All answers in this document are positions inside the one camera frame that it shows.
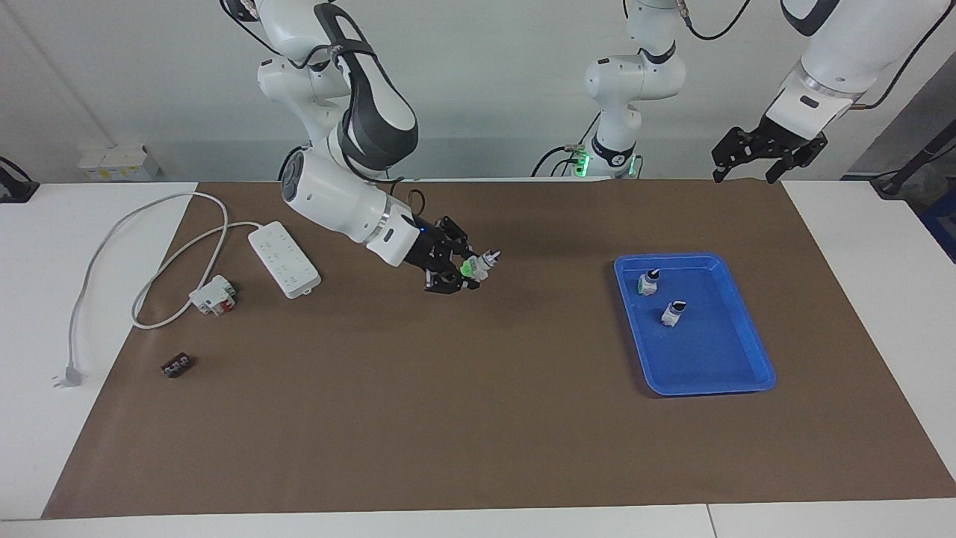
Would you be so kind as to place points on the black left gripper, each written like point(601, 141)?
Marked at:
point(788, 136)

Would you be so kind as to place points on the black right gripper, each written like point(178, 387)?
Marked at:
point(432, 250)

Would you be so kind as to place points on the green white selector switch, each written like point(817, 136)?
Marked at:
point(647, 285)
point(472, 267)

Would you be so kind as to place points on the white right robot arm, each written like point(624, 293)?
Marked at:
point(336, 194)

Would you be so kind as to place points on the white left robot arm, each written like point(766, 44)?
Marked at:
point(635, 75)

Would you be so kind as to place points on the black stand with base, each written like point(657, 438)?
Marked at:
point(907, 168)

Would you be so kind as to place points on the brown paper table mat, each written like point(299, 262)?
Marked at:
point(478, 418)

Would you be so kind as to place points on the white power strip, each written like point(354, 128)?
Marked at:
point(284, 260)

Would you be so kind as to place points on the blue crate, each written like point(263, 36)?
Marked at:
point(942, 228)

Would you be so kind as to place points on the blue plastic tray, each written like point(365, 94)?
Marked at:
point(709, 359)

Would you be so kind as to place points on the white red circuit breaker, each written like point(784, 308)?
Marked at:
point(213, 295)

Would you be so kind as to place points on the small black terminal block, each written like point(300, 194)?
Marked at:
point(178, 366)

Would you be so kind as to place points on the black clamp device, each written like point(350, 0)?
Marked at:
point(11, 190)

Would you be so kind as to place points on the white selector switch black knob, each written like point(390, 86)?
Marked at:
point(671, 317)

